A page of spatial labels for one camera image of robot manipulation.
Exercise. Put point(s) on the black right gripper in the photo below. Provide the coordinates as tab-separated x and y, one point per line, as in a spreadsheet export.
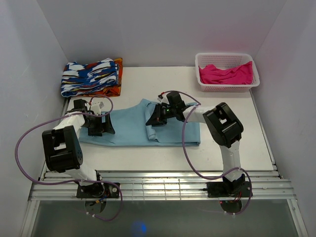
156	119

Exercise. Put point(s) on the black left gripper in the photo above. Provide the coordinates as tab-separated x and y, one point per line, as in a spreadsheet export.
106	127

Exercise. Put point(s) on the light blue trousers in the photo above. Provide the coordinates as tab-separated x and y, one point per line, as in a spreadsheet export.
131	131

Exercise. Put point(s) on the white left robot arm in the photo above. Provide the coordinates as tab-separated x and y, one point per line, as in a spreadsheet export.
61	145

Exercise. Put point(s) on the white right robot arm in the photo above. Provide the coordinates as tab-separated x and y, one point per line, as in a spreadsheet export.
225	129

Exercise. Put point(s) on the blue white patterned folded trousers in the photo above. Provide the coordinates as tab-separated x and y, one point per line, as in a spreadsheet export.
101	77

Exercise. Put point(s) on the pink trousers in basket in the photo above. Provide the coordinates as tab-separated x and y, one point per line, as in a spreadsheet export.
240	75

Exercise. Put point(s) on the white plastic basket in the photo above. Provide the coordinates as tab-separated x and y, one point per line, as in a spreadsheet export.
225	61

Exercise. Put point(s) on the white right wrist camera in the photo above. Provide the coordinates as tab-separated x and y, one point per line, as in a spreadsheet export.
162	98

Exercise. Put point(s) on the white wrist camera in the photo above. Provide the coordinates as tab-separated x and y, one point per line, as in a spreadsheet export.
96	108
162	98

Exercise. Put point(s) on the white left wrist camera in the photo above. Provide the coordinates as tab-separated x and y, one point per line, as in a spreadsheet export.
96	108

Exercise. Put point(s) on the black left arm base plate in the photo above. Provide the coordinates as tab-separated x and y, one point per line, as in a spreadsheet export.
98	190

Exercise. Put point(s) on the aluminium table edge rail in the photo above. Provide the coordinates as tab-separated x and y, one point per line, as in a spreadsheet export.
164	186

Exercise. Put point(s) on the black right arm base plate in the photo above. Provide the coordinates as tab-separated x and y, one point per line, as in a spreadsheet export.
221	190

